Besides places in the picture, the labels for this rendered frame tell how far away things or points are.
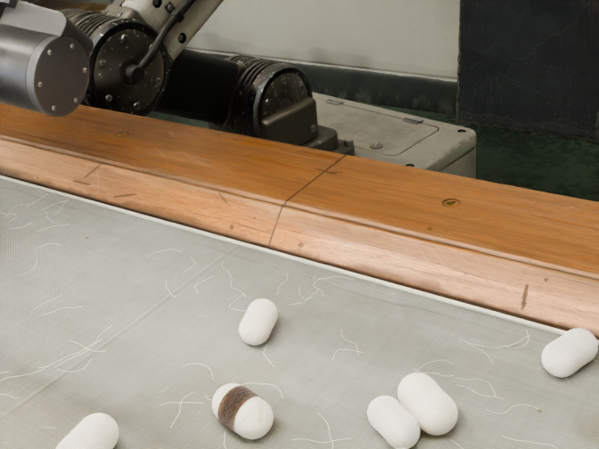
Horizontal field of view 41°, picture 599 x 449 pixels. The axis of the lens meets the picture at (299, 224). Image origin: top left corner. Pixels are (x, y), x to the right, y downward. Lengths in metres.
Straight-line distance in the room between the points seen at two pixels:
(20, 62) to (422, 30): 2.15
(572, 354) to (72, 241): 0.37
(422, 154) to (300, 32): 1.63
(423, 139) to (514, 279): 0.88
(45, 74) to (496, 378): 0.35
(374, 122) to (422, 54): 1.25
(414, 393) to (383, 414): 0.02
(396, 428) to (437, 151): 0.95
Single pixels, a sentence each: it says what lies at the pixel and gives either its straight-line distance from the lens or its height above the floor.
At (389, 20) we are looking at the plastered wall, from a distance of 2.70.
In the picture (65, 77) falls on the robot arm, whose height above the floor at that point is 0.86.
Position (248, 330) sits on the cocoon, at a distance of 0.47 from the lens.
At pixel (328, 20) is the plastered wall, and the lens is 2.81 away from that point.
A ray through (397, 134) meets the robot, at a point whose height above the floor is 0.47.
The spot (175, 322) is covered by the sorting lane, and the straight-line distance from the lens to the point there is 0.51.
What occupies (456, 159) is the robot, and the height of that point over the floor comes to 0.45.
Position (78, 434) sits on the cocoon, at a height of 0.76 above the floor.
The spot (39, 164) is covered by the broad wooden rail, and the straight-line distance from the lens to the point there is 0.74.
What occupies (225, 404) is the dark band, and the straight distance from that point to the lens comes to 0.41.
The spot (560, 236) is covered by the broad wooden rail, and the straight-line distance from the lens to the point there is 0.52.
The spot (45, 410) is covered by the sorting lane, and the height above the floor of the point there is 0.74.
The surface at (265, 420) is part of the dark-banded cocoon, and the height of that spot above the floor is 0.75.
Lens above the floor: 1.03
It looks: 30 degrees down
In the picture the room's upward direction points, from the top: 6 degrees counter-clockwise
